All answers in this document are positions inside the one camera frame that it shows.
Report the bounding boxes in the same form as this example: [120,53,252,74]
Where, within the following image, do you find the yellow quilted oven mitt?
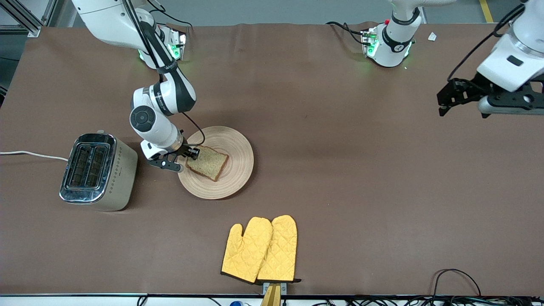
[221,217,273,284]
[257,215,298,283]

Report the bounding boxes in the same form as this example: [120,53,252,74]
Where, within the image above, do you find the aluminium profile frame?
[0,0,58,38]

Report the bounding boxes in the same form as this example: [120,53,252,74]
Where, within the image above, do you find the beige and chrome toaster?
[59,130,139,212]

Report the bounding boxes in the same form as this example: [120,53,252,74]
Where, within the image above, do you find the brown table cover sheet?
[0,22,544,297]

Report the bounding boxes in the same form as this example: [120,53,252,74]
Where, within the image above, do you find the black arm base cable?
[326,20,367,46]
[147,0,194,28]

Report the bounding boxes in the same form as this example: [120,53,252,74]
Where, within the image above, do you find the black left arm base cable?
[326,20,367,46]

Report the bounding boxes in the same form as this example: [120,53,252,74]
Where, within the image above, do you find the thin black looped cable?
[431,269,483,298]

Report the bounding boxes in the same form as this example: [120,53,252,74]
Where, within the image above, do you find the bundle of black cables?
[312,295,544,306]

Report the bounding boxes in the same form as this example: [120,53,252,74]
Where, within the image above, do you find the round wooden plate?
[177,126,255,200]

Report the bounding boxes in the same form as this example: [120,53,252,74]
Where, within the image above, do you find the slice of toast bread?
[186,146,230,182]

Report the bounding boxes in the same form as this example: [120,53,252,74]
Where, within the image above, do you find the white toaster power cable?
[0,150,69,162]

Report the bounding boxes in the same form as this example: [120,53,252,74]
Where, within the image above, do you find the wooden strip with metal bracket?
[260,282,288,306]

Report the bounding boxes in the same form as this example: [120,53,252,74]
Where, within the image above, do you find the black right arm base cable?
[147,0,194,28]

